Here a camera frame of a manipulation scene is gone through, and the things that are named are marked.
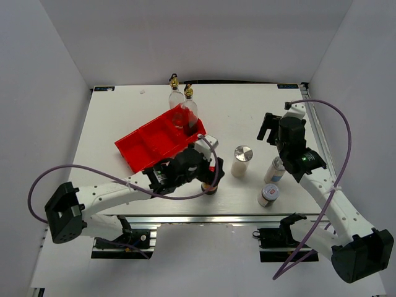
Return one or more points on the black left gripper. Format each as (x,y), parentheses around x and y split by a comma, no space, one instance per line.
(206,175)

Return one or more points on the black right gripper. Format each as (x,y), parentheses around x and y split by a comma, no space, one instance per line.
(271,122)

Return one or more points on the red lid dark sauce jar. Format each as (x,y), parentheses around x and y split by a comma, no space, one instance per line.
(209,181)

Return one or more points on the white lid brown spice jar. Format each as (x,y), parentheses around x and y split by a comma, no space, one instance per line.
(268,195)

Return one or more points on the dark liquid glass bottle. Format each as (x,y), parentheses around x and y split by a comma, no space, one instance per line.
(191,111)

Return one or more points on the clear liquid glass bottle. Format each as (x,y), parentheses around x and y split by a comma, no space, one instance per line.
(175,100)

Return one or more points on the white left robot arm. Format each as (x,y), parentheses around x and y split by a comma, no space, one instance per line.
(77,211)

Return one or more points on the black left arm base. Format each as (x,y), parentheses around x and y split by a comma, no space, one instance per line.
(142,239)

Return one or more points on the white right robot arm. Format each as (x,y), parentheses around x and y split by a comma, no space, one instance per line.
(355,248)

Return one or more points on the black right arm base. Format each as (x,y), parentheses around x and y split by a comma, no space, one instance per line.
(275,236)

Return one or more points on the silver lid white powder jar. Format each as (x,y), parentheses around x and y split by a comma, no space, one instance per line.
(242,156)

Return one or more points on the blue table corner label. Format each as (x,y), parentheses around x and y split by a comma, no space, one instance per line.
(288,86)

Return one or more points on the silver lid blue label jar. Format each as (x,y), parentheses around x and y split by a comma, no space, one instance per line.
(275,171)

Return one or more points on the red plastic organizer tray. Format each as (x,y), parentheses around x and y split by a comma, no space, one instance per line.
(156,140)

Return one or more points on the blue left table label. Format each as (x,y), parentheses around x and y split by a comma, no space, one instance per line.
(104,88)

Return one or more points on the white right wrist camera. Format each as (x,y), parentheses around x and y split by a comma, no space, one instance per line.
(296,110)

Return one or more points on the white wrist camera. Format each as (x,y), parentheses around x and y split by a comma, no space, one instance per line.
(296,110)
(204,143)

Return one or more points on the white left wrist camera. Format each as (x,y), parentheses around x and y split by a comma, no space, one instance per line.
(204,143)

